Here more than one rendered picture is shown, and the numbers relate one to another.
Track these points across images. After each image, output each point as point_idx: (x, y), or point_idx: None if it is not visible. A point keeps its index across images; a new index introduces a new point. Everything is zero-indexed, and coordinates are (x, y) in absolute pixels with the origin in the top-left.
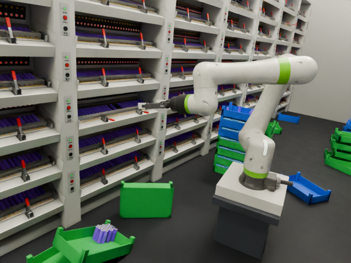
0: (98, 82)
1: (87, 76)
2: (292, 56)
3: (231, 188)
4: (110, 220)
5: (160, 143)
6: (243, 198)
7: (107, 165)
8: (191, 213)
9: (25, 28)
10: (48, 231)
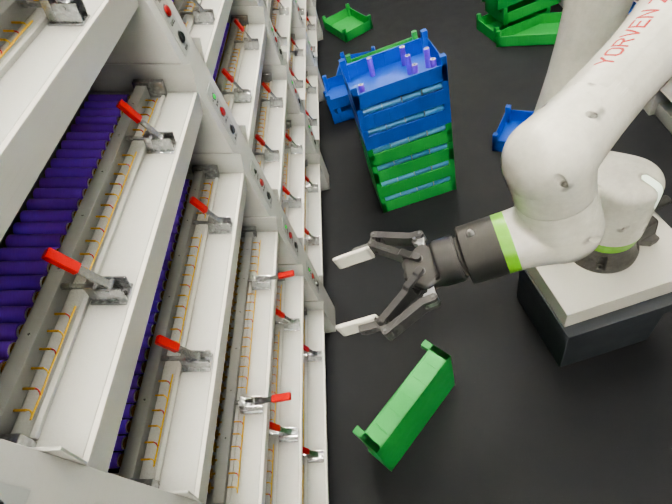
0: (177, 373)
1: (142, 405)
2: None
3: (597, 301)
4: (386, 492)
5: (309, 273)
6: (628, 300)
7: None
8: (469, 342)
9: None
10: None
